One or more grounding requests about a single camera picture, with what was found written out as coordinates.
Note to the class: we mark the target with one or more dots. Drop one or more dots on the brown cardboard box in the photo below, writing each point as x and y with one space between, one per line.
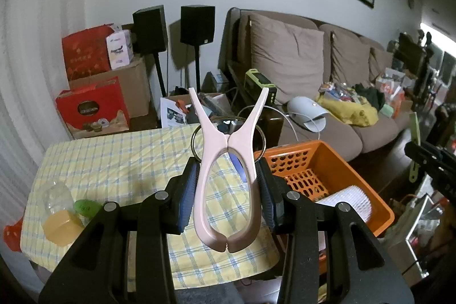
137 86

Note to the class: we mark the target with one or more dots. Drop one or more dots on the yellow cloth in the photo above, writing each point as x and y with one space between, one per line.
349 111

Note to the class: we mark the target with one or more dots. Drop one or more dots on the yellow checked tablecloth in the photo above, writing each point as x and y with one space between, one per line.
117 161

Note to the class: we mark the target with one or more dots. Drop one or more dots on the dark garment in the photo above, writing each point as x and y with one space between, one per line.
372 95

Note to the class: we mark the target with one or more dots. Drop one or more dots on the white foam net sheet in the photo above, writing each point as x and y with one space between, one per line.
351 200

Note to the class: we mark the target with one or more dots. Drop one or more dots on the dark wooden sofa armrest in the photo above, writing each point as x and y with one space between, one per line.
274 129

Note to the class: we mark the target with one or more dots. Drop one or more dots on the cardboard box of clutter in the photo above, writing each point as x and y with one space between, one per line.
178 111

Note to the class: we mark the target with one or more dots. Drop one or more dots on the red gift box oval label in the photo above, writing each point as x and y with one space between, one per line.
89 108

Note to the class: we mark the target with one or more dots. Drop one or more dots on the small round wall fixture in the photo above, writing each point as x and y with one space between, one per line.
410 0

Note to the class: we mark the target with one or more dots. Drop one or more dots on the orange plastic basket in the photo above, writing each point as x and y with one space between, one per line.
342 165

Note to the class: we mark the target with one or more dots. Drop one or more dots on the black speaker stand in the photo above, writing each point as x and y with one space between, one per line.
159 74
196 69

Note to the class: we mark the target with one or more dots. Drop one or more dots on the white tissue box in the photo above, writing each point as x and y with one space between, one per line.
119 49

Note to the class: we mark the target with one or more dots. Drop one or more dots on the orange plastic bag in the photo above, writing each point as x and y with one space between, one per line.
14 234

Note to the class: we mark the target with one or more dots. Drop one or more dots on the pink clothes peg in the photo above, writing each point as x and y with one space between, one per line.
210 151

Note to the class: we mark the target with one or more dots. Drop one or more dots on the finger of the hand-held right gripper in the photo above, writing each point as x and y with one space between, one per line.
424 151
433 170

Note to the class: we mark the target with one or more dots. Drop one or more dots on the brown sofa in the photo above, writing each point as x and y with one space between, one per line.
370 136

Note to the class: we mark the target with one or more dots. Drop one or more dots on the black speaker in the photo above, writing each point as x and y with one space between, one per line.
149 28
197 24

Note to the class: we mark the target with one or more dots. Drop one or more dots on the white curtain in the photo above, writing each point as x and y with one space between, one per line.
32 58

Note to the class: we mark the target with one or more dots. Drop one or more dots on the dark wooden chair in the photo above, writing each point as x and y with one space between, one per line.
413 54

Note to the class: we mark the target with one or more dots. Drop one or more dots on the green oval clip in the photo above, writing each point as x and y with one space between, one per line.
87 208

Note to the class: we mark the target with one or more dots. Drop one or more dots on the large brown sofa cushion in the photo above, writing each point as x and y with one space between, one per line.
285 54

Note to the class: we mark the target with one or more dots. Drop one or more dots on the red gift box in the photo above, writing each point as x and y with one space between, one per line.
83 51

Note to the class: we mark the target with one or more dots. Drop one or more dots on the clear jar with tan lid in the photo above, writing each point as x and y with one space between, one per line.
62 229

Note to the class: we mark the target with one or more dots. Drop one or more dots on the green black power station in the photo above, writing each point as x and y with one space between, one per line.
260 85

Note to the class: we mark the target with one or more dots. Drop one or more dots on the white dome lamp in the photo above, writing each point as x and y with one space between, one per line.
306 110

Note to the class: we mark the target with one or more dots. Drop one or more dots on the pile of snack packets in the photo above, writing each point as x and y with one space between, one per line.
338 90

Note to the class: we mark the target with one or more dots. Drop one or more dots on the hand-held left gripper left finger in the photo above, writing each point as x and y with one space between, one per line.
188 197

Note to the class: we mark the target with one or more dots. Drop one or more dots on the pale green plastic stick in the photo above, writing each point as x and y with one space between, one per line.
414 133

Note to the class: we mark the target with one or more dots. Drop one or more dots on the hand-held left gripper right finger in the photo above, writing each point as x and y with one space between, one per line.
267 200

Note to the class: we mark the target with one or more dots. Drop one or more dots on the white orange paper bags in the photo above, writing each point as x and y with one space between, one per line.
393 90

